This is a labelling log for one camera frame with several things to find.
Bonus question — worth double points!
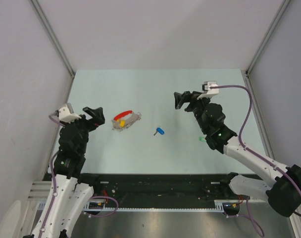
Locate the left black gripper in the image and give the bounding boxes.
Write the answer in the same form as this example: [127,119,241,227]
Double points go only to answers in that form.
[60,106,104,154]

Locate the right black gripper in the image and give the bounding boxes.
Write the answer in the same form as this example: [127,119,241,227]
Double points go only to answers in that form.
[174,91,211,133]

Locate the red tag key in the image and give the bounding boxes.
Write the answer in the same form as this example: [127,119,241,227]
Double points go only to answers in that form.
[113,110,133,120]

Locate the blue tag key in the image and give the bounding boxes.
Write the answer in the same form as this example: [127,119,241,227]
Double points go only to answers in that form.
[153,127,164,136]

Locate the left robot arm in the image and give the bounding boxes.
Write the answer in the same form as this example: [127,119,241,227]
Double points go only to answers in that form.
[29,103,105,238]

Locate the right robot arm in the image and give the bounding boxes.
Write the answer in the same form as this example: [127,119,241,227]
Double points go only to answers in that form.
[174,91,301,217]

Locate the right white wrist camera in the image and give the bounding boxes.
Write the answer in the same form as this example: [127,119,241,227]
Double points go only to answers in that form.
[197,81,219,100]

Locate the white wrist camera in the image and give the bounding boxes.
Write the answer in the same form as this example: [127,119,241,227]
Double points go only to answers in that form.
[197,81,219,100]
[58,103,81,123]

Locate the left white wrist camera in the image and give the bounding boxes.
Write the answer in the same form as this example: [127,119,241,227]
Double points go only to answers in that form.
[58,103,81,123]

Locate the left aluminium corner post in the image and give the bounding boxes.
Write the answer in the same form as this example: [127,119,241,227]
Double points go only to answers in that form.
[28,0,75,78]

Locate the aluminium corner post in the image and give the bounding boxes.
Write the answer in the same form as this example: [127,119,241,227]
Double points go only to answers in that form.
[245,0,293,76]
[28,0,75,78]

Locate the right side aluminium rail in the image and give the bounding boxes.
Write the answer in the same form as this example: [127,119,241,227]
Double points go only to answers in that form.
[241,70,275,160]

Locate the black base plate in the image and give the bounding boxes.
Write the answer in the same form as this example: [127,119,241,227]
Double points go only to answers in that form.
[82,173,247,210]

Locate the aluminium frame rail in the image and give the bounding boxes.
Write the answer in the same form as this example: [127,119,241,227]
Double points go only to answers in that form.
[28,180,300,206]

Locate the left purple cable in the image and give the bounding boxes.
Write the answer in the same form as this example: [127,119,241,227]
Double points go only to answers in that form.
[39,114,119,238]

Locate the white cable duct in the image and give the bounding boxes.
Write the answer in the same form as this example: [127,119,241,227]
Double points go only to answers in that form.
[38,199,227,213]

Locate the right aluminium corner post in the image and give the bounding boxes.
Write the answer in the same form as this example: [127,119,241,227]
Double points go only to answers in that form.
[245,0,293,76]

